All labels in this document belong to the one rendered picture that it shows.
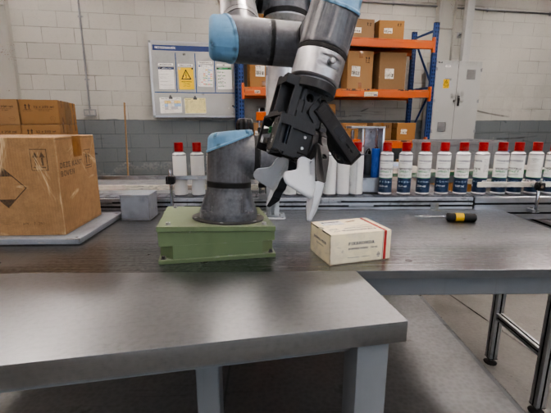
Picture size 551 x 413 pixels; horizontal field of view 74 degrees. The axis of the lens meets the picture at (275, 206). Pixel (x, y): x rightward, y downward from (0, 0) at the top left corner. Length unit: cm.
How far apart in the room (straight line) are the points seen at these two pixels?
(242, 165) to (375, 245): 38
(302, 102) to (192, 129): 523
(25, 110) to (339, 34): 423
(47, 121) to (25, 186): 340
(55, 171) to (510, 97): 738
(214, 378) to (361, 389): 42
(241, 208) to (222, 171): 10
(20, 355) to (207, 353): 27
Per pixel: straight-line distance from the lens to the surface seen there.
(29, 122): 463
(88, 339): 67
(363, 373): 73
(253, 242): 91
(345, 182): 145
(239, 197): 93
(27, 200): 121
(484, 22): 755
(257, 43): 66
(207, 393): 106
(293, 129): 53
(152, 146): 582
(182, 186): 146
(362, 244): 90
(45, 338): 71
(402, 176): 151
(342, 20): 59
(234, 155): 92
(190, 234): 89
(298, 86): 56
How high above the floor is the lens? 116
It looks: 13 degrees down
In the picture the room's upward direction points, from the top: straight up
